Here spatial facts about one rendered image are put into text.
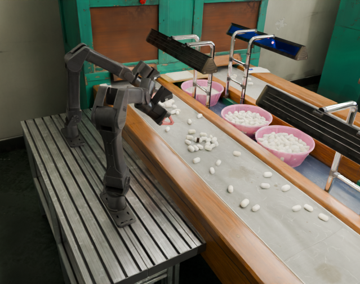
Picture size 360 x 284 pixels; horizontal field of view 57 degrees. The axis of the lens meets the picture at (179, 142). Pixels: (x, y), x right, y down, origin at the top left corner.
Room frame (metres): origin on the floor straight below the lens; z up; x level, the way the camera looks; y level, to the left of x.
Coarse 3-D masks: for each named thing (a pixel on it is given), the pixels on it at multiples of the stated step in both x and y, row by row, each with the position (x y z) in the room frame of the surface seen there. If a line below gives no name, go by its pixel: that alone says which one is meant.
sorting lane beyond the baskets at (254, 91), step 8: (224, 72) 2.37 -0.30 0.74; (232, 72) 2.38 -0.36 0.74; (240, 72) 2.39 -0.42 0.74; (224, 80) 2.20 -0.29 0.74; (240, 80) 2.22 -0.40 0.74; (256, 80) 2.23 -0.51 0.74; (240, 88) 2.05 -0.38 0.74; (248, 88) 2.06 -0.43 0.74; (256, 88) 2.07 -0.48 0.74; (256, 96) 1.93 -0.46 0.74
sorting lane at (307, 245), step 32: (160, 128) 1.46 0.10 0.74; (192, 128) 1.47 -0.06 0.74; (192, 160) 1.19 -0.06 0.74; (224, 160) 1.20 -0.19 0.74; (256, 160) 1.21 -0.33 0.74; (224, 192) 0.98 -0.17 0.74; (256, 192) 0.99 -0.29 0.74; (288, 192) 1.00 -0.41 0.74; (256, 224) 0.82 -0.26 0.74; (288, 224) 0.83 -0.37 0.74; (320, 224) 0.83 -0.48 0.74; (288, 256) 0.69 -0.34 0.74; (320, 256) 0.70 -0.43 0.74; (352, 256) 0.70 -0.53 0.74
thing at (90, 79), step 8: (256, 56) 2.58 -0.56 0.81; (160, 64) 2.17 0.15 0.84; (168, 64) 2.20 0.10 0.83; (176, 64) 2.23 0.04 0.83; (184, 64) 2.26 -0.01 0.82; (256, 64) 2.59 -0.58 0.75; (80, 72) 2.03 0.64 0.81; (96, 72) 1.96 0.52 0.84; (104, 72) 1.98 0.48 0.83; (160, 72) 2.17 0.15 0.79; (168, 72) 2.20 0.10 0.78; (80, 80) 2.11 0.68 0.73; (88, 80) 1.93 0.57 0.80; (96, 80) 1.96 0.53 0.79; (104, 80) 1.98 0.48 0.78; (112, 80) 2.11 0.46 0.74; (120, 80) 2.11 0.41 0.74; (80, 88) 2.14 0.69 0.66; (88, 88) 1.93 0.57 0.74; (80, 96) 2.17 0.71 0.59; (88, 96) 1.93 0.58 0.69; (80, 104) 2.19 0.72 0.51; (88, 104) 1.92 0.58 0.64
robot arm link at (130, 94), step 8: (104, 88) 0.97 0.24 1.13; (112, 88) 0.99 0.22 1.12; (120, 88) 0.97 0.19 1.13; (128, 88) 1.07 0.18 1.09; (136, 88) 1.12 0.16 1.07; (144, 88) 1.16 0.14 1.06; (96, 96) 0.96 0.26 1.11; (104, 96) 0.95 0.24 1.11; (112, 96) 0.99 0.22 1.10; (120, 96) 0.95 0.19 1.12; (128, 96) 1.03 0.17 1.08; (136, 96) 1.10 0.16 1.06; (144, 96) 1.15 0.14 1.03; (96, 104) 0.94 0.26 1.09; (112, 104) 0.98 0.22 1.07; (120, 104) 0.93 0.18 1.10; (120, 112) 0.91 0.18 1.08; (120, 120) 0.91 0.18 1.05; (120, 128) 0.91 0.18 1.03
